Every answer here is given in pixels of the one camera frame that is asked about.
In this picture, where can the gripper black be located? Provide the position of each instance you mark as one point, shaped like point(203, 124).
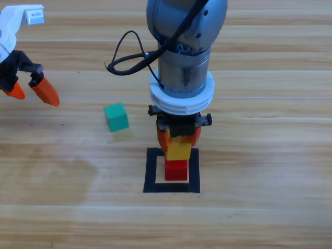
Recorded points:
point(15, 64)
point(181, 124)

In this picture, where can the yellow wooden block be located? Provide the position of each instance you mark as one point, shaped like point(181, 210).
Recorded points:
point(177, 151)

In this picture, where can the red wooden block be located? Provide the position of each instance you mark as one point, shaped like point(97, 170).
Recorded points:
point(176, 171)

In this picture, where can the green wooden block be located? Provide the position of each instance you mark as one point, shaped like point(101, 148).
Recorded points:
point(116, 118)

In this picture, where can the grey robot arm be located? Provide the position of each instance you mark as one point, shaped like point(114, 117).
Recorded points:
point(181, 67)

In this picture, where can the black tape square outline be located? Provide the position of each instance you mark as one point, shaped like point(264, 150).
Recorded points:
point(150, 171)

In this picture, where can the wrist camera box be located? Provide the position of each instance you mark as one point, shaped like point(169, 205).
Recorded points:
point(33, 16)

